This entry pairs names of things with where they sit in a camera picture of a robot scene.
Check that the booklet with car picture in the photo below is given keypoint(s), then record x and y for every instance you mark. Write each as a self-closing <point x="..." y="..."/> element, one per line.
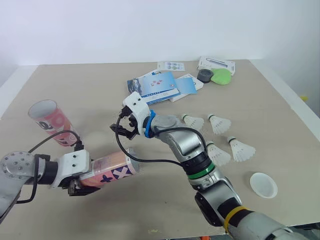
<point x="133" y="85"/>

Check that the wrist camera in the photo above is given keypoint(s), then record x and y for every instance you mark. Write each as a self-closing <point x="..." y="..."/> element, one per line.
<point x="72" y="162"/>
<point x="137" y="105"/>

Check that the green round sponge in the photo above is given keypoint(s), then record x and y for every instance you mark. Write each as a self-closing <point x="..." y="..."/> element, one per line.
<point x="222" y="77"/>

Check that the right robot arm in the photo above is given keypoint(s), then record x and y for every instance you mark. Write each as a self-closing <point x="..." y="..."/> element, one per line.
<point x="190" y="147"/>

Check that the white card with round stickers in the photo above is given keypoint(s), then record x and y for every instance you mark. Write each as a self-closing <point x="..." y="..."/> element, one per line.
<point x="171" y="66"/>

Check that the small yellow object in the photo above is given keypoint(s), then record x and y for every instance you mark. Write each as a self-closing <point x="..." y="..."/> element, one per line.
<point x="304" y="98"/>

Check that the blue booklet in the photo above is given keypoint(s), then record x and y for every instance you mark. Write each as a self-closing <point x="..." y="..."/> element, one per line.
<point x="160" y="83"/>

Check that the white shuttlecock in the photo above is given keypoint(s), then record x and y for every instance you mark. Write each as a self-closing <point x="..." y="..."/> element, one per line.
<point x="241" y="149"/>
<point x="218" y="155"/>
<point x="193" y="121"/>
<point x="220" y="124"/>

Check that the blue card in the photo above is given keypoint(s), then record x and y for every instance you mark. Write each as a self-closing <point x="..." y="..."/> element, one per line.
<point x="186" y="86"/>

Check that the pink tube with cross print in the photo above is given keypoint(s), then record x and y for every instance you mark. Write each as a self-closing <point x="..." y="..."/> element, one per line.
<point x="112" y="167"/>

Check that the white round lid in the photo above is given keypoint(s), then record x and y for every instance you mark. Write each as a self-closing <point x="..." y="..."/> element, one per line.
<point x="263" y="185"/>

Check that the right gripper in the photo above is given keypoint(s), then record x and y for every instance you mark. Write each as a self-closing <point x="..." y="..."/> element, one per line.
<point x="133" y="125"/>

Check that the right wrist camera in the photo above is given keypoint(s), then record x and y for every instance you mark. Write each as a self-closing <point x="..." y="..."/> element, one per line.
<point x="137" y="105"/>

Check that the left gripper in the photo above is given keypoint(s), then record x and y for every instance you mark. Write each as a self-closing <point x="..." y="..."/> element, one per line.
<point x="72" y="186"/>

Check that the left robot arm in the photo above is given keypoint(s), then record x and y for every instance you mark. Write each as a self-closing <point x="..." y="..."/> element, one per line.
<point x="15" y="167"/>

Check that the white and blue flat box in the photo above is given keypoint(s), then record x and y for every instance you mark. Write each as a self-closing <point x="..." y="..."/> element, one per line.
<point x="198" y="83"/>

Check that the long white box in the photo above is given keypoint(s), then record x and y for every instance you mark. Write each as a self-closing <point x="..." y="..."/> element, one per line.
<point x="217" y="62"/>

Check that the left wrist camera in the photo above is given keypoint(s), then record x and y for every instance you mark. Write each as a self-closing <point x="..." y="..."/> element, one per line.
<point x="72" y="162"/>

